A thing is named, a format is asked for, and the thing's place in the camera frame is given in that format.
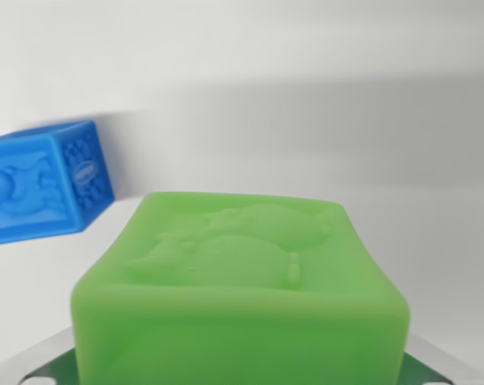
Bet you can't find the blue embossed cube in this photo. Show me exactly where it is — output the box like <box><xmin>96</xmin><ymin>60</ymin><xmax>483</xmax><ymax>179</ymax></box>
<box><xmin>0</xmin><ymin>119</ymin><xmax>115</xmax><ymax>246</ymax></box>

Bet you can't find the green embossed cube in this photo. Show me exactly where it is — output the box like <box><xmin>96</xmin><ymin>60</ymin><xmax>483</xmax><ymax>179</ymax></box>
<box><xmin>70</xmin><ymin>191</ymin><xmax>411</xmax><ymax>385</ymax></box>

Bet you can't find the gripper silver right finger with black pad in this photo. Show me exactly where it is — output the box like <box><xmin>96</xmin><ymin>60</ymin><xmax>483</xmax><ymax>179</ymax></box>
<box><xmin>403</xmin><ymin>333</ymin><xmax>484</xmax><ymax>385</ymax></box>

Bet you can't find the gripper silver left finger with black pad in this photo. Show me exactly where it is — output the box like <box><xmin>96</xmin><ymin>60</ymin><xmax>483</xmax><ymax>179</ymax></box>
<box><xmin>0</xmin><ymin>325</ymin><xmax>75</xmax><ymax>385</ymax></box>

